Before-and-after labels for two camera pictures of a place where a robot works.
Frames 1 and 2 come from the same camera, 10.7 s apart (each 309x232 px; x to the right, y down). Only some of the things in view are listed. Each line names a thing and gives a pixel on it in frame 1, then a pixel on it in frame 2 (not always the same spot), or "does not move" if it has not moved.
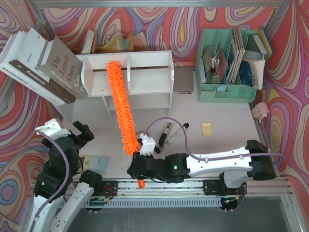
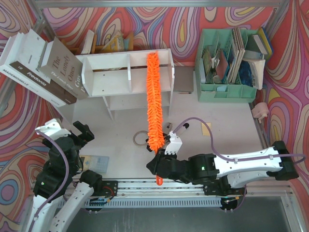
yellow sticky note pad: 206,127 does not move
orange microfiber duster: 120,100 → 155,132
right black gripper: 134,167 → 154,164
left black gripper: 82,135 does not move
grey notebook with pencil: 183,79 does not move
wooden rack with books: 116,43 does not move
